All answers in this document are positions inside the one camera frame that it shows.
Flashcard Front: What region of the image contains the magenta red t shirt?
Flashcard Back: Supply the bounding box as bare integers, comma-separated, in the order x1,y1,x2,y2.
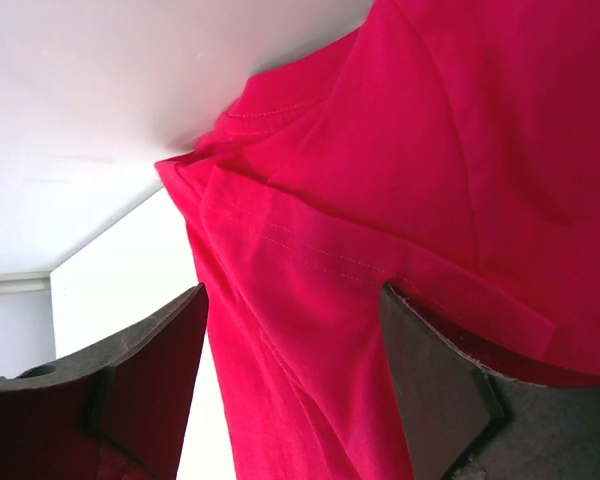
157,1,600,479

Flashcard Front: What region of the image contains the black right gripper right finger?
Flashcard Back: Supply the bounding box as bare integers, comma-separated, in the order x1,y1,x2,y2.
380,284,600,479

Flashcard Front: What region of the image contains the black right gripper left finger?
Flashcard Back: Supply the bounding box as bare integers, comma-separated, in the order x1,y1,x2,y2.
0,285,209,479

